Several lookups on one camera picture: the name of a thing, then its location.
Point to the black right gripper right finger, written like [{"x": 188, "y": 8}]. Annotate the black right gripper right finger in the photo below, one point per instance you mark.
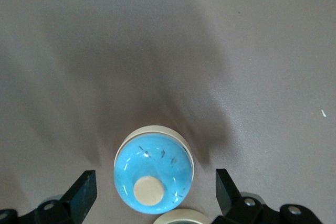
[{"x": 231, "y": 208}]

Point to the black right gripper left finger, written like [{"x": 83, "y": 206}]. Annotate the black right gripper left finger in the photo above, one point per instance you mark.
[{"x": 76, "y": 203}]

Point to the blue bell beige base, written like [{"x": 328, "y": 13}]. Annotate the blue bell beige base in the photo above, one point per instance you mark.
[
  {"x": 181, "y": 217},
  {"x": 153, "y": 166}
]

